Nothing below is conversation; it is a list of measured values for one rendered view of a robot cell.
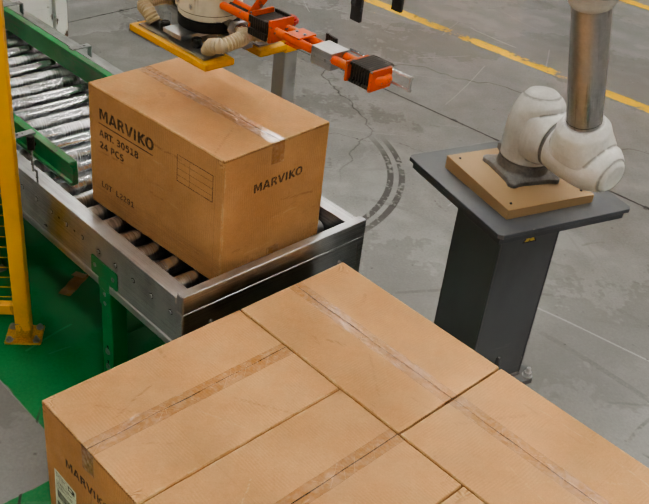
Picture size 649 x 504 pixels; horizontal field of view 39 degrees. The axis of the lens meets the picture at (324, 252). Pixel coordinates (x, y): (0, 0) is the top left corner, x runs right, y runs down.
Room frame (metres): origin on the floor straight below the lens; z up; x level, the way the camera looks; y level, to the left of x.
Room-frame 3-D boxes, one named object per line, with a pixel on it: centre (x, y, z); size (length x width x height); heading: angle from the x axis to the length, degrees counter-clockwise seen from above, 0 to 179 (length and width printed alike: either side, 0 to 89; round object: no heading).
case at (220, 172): (2.45, 0.39, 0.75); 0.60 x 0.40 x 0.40; 51
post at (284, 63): (2.97, 0.21, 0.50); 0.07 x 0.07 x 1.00; 47
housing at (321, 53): (2.14, 0.04, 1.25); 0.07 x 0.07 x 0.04; 48
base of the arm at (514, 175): (2.58, -0.56, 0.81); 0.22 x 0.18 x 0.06; 26
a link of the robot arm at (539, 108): (2.55, -0.58, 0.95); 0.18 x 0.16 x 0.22; 39
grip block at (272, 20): (2.29, 0.20, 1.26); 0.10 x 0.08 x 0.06; 138
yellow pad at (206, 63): (2.38, 0.45, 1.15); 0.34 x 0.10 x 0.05; 48
